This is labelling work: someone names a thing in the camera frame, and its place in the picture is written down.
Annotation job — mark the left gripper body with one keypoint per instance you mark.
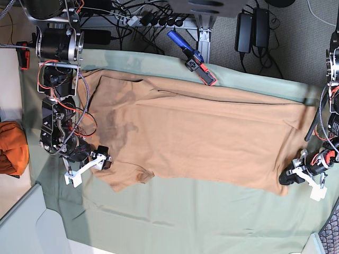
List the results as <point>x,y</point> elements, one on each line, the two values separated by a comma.
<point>315,163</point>

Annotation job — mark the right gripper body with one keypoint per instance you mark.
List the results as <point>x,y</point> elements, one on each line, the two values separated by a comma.
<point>79,152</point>

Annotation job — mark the tan T-shirt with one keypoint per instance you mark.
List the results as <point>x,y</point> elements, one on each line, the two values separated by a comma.
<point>171,128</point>

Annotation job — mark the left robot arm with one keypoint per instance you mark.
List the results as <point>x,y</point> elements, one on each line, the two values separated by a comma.
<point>324,126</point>

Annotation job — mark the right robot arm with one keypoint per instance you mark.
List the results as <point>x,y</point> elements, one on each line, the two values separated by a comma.
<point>58,46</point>

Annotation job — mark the orange folded cloth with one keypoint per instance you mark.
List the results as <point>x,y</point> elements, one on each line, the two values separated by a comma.
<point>14,149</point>

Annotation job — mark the green table cloth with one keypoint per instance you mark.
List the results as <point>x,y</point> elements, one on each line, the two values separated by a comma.
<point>171,215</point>

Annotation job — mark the grey plastic bin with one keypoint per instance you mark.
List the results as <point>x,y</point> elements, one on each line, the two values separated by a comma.
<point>30,227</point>

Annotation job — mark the red black corner clamp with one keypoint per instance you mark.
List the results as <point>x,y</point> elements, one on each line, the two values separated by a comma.
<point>23,55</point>

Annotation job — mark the black power strip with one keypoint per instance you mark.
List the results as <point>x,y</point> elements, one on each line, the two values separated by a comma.
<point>155,22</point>

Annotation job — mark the black power adapter brick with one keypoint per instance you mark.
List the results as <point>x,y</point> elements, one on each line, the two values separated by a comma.
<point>243,33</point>

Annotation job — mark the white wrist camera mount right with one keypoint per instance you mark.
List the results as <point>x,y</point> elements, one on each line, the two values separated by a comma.
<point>75,177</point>

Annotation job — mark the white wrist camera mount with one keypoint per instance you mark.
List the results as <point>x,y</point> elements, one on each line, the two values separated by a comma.
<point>75,177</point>
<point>313,185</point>

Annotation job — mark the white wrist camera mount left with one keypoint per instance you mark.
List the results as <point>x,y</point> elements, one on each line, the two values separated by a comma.
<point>313,185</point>

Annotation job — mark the blue handled red clamp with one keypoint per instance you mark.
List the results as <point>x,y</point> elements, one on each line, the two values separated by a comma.
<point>195,61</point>

